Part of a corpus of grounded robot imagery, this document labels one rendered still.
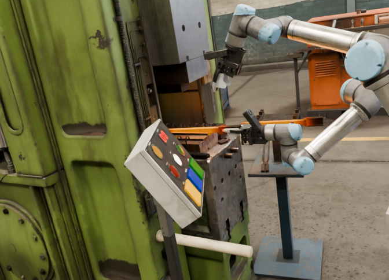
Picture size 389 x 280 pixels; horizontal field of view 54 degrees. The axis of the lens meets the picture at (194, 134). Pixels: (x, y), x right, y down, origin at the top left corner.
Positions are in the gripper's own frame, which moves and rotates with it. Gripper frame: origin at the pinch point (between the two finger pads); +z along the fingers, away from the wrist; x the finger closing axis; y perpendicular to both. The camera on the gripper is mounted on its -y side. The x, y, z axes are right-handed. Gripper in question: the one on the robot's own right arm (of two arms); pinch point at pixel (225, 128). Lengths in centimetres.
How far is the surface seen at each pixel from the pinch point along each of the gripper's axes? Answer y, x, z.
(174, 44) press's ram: -43.4, -16.7, 9.2
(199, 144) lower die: 3.7, -11.8, 8.9
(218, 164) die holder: 15.8, -7.3, 3.1
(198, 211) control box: 4, -67, -19
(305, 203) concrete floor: 103, 113, -4
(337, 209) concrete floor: 104, 110, -29
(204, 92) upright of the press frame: -11.8, 26.6, 22.5
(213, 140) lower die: 7.3, 2.3, 8.9
